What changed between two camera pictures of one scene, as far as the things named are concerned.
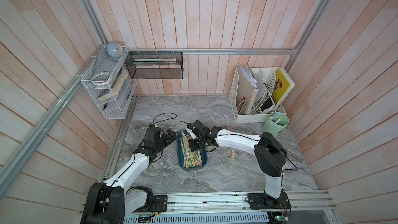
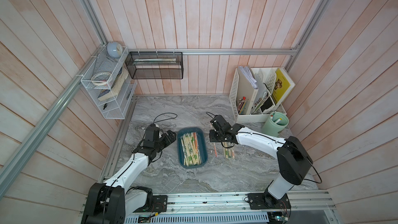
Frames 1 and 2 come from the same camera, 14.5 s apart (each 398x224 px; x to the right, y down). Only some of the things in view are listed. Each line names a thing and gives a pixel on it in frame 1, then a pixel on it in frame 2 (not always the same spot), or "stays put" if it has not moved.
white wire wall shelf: x=107 y=83 stays put
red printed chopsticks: x=230 y=150 -> x=215 y=151
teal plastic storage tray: x=187 y=159 stays put
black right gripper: x=192 y=147 -> x=211 y=133
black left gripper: x=167 y=139 stays put
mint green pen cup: x=276 y=124 stays put
